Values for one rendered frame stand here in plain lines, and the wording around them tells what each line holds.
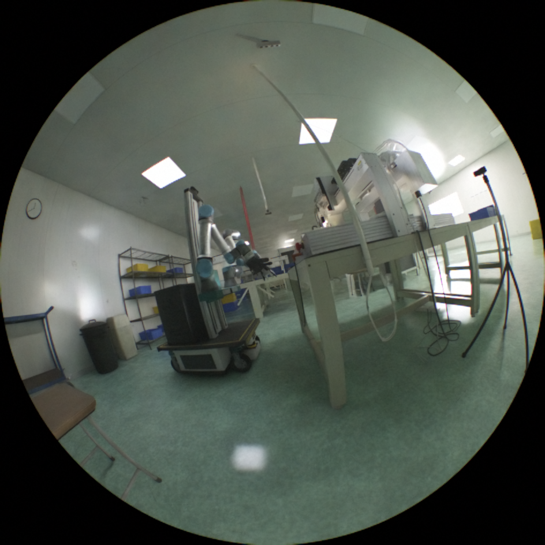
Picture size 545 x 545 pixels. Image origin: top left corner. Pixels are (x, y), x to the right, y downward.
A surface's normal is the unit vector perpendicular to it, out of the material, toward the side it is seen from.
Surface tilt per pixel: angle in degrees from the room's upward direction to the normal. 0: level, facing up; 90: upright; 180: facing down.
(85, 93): 180
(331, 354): 90
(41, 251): 90
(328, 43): 180
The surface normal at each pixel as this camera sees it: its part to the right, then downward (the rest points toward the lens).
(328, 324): -0.04, -0.03
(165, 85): 0.24, 0.97
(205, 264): 0.33, 0.02
